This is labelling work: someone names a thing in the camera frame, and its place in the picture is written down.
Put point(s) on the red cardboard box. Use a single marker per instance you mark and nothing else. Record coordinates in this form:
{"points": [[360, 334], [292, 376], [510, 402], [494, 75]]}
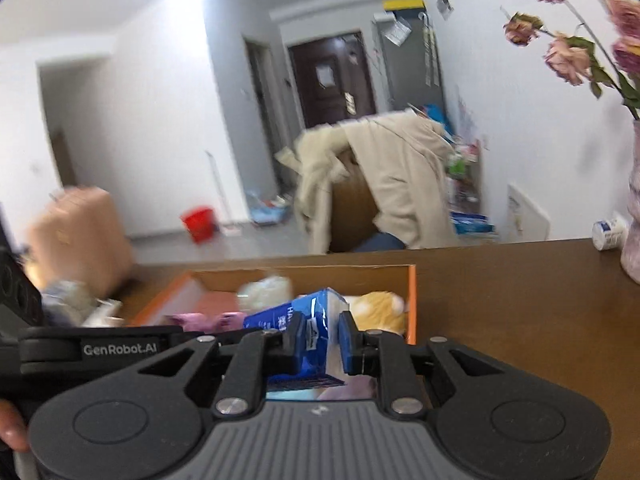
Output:
{"points": [[350, 275]]}

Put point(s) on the pink textured vase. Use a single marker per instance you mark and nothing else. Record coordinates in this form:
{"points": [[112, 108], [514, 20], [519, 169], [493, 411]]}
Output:
{"points": [[632, 210]]}

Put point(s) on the yellow plush toy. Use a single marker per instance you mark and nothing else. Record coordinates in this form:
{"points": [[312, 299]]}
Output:
{"points": [[377, 310]]}

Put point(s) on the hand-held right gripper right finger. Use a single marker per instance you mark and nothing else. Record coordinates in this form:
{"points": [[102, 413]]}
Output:
{"points": [[346, 341]]}

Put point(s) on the blue tissue packet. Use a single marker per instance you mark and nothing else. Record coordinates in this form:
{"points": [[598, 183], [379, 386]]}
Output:
{"points": [[320, 310]]}

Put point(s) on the pink suitcase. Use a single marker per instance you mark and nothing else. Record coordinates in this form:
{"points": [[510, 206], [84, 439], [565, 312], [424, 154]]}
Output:
{"points": [[80, 240]]}

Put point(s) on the dried pink flowers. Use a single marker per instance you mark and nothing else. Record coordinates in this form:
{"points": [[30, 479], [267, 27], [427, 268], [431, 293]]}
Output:
{"points": [[567, 57]]}

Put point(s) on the yellow box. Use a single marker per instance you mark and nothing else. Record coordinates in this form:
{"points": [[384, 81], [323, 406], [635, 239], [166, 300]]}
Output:
{"points": [[404, 4]]}

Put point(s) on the red bucket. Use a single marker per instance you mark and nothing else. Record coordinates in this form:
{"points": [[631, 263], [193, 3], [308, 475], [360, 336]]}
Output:
{"points": [[200, 224]]}

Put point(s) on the person's left hand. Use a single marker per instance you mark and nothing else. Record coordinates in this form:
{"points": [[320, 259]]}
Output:
{"points": [[12, 427]]}

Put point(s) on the dark brown door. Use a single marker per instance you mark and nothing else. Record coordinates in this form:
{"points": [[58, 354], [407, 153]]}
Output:
{"points": [[327, 95]]}

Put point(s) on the white board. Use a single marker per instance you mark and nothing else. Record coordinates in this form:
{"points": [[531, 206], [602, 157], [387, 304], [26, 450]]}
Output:
{"points": [[527, 212]]}

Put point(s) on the cluttered shelf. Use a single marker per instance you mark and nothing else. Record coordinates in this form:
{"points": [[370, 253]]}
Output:
{"points": [[465, 170]]}

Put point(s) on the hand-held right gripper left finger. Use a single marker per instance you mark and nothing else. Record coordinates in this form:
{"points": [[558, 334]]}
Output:
{"points": [[298, 336]]}

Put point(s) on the side room door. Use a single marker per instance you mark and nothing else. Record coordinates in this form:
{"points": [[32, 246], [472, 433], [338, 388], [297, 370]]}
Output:
{"points": [[260, 100]]}

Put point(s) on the beige coat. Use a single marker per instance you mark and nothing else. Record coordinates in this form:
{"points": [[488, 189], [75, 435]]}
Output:
{"points": [[405, 180]]}

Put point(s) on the pink satin cloth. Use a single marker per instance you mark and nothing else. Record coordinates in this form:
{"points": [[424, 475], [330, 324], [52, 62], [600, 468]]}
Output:
{"points": [[357, 387]]}

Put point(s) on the grey refrigerator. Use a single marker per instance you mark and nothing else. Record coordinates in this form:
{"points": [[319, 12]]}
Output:
{"points": [[407, 70]]}

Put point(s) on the white and blue device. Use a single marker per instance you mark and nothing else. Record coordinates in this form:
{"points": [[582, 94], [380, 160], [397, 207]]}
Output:
{"points": [[75, 305]]}

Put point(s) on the brown chair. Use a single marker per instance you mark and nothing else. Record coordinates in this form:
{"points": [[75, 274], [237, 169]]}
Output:
{"points": [[352, 215]]}

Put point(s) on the blue package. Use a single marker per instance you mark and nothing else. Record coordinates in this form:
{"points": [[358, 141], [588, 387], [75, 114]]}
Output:
{"points": [[472, 224]]}

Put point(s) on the white bottle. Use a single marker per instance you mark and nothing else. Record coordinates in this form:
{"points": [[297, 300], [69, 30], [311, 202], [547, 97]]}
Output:
{"points": [[610, 232]]}

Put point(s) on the white soft bundle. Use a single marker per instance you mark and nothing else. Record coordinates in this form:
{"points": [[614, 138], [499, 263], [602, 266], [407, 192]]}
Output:
{"points": [[265, 292]]}

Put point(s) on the pink fluffy cloth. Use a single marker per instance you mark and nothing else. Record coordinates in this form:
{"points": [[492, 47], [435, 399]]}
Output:
{"points": [[210, 321]]}

